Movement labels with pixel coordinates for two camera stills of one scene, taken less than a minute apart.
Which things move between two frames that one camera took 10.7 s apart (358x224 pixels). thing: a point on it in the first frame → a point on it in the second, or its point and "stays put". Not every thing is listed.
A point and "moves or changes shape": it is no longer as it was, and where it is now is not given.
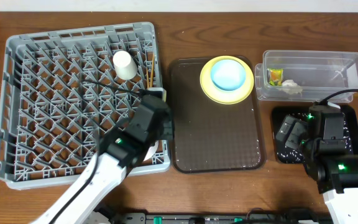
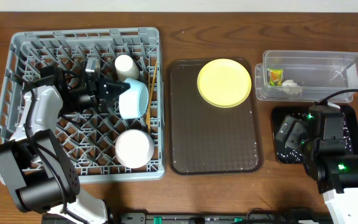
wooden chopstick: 151,76 moves or changes shape
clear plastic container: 307,75 stays put
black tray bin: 285,154 stays put
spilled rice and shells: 295,155 stays put
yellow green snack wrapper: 275,77 stays put
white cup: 125,66 moves or changes shape
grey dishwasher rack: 58,91 stays put
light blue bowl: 228,74 → 133,102
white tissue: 291,87 stays put
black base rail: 288,216 stays put
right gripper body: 298,134 stays put
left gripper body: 165,125 → 103,90
